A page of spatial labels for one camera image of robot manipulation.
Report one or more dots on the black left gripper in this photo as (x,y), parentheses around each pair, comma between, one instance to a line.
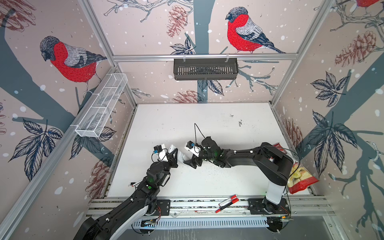
(171,161)

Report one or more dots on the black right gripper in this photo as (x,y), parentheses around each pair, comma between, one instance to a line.
(193,162)

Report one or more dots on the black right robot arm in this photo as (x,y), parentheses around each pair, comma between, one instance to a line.
(274,164)

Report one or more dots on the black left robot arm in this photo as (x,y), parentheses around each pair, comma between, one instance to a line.
(143,201)

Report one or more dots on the red marker pen upper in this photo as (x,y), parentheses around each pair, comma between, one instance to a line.
(228,200)

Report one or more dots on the red marker pen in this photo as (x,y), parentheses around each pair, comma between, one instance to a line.
(228,200)
(226,205)

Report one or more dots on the red marker pen lower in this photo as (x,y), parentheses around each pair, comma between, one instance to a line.
(226,205)

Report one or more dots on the red chips bag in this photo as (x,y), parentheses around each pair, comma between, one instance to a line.
(299,179)

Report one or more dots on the aluminium horizontal crossbar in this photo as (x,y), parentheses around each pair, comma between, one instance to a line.
(242,57)

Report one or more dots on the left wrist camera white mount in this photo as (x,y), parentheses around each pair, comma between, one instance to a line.
(161,151)

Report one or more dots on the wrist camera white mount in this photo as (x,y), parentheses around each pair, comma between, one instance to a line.
(193,148)
(161,151)

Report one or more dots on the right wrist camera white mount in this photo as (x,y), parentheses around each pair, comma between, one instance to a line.
(193,148)

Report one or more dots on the black wall basket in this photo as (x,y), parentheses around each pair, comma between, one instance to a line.
(205,69)

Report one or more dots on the white wire mesh basket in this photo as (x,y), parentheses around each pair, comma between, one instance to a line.
(99,112)

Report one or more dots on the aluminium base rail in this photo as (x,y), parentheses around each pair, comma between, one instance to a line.
(203,213)

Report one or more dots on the aluminium frame corner post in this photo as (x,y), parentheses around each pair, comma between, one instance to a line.
(99,34)

